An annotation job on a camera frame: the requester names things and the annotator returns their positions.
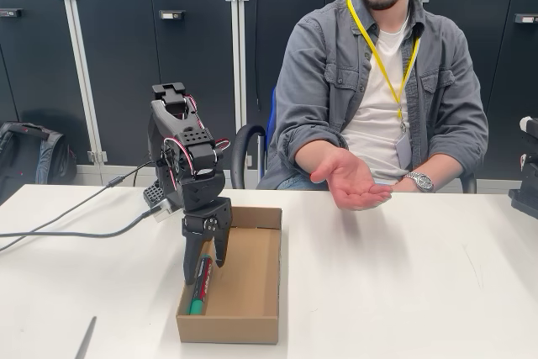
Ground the blue black office chair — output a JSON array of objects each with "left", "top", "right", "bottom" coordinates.
[{"left": 229, "top": 85, "right": 478, "bottom": 194}]

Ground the thick grey cable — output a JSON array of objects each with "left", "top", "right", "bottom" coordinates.
[{"left": 0, "top": 205, "right": 163, "bottom": 239}]

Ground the thin black cable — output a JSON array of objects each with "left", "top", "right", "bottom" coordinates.
[{"left": 0, "top": 160, "right": 155, "bottom": 253}]

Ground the man's right forearm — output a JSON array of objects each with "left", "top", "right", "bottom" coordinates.
[{"left": 271, "top": 123, "right": 350, "bottom": 182}]

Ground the man's left forearm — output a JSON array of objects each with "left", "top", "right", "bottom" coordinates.
[{"left": 419, "top": 131, "right": 491, "bottom": 192}]

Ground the yellow lanyard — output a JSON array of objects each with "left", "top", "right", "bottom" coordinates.
[{"left": 345, "top": 0, "right": 421, "bottom": 123}]

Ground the grey black backpack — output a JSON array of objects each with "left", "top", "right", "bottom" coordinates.
[{"left": 0, "top": 121, "right": 79, "bottom": 204}]

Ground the man in grey shirt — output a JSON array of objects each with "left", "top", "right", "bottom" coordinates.
[{"left": 256, "top": 0, "right": 491, "bottom": 192}]

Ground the brown cardboard box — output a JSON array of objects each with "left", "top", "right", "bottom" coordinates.
[{"left": 175, "top": 206, "right": 283, "bottom": 346}]

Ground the silver wristwatch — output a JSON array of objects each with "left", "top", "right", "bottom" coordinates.
[{"left": 403, "top": 172, "right": 436, "bottom": 194}]

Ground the man's right hand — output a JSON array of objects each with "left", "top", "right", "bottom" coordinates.
[{"left": 309, "top": 149, "right": 394, "bottom": 213}]

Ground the white name badge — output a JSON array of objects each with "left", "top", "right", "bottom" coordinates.
[{"left": 394, "top": 131, "right": 413, "bottom": 171}]

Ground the green black marker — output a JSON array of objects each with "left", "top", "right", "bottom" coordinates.
[{"left": 187, "top": 253, "right": 215, "bottom": 317}]

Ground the dark grey metal cabinet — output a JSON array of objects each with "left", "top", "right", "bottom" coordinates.
[
  {"left": 418, "top": 0, "right": 538, "bottom": 192},
  {"left": 65, "top": 0, "right": 243, "bottom": 175},
  {"left": 0, "top": 0, "right": 71, "bottom": 186},
  {"left": 237, "top": 0, "right": 424, "bottom": 179}
]

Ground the silver webcam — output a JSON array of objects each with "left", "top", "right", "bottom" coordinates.
[{"left": 150, "top": 199, "right": 176, "bottom": 224}]

